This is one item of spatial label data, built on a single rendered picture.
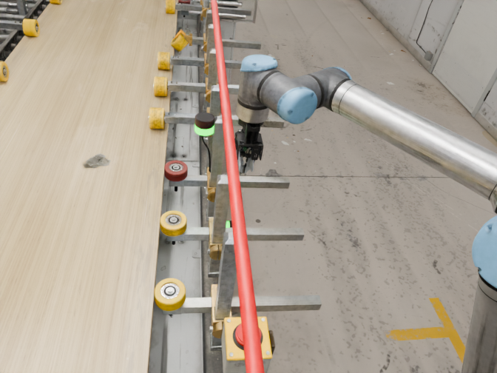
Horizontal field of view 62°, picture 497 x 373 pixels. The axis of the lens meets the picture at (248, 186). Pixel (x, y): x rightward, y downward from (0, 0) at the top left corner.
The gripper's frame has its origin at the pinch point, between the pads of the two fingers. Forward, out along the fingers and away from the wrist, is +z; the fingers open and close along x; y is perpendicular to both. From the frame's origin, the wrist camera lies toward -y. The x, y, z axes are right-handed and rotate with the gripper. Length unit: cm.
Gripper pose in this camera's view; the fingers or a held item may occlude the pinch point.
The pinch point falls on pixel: (243, 168)
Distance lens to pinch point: 128.7
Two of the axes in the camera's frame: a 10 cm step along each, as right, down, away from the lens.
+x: 9.9, 0.2, 1.5
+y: 1.0, 6.6, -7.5
